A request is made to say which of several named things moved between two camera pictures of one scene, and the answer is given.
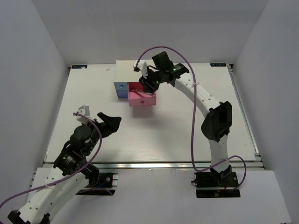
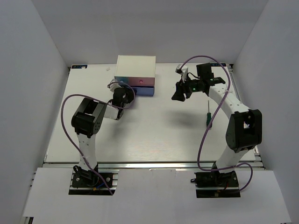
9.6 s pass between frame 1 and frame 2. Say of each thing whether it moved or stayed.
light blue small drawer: moved
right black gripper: moved
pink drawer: moved
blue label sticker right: stayed
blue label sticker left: stayed
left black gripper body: moved
